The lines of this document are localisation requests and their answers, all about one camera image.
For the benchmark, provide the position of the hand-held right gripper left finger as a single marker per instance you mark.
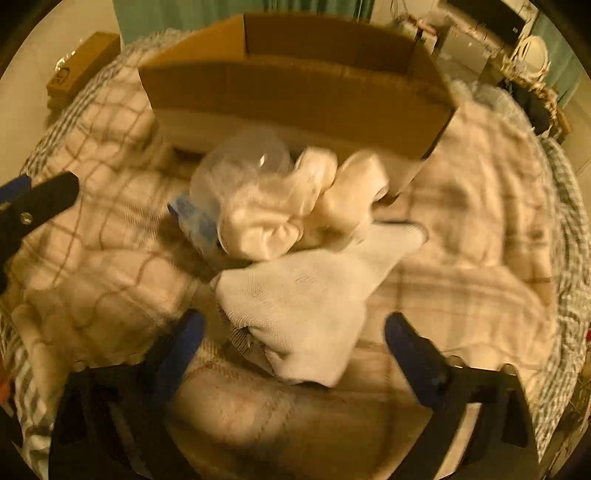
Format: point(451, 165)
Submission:
point(178, 350)

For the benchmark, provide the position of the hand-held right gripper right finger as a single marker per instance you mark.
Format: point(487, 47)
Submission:
point(411, 360)

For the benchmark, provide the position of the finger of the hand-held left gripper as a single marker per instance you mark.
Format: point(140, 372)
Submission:
point(37, 203)

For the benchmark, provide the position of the white cloth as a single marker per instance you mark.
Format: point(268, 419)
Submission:
point(309, 304)

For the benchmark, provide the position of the bagged white socks bundle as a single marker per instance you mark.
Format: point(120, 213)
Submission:
point(300, 203)

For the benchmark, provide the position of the plaid blanket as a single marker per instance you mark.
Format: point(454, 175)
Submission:
point(461, 258)

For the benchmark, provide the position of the blue patterned packet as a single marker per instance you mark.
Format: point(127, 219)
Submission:
point(194, 221)

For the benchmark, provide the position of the brown cardboard box with label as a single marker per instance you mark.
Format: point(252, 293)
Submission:
point(81, 64)

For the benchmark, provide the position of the clear plastic bag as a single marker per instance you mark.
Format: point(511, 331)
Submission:
point(240, 170)

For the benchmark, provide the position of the green curtain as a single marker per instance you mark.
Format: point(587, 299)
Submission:
point(184, 14)

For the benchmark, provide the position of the white round fan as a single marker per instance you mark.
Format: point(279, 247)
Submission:
point(531, 53)

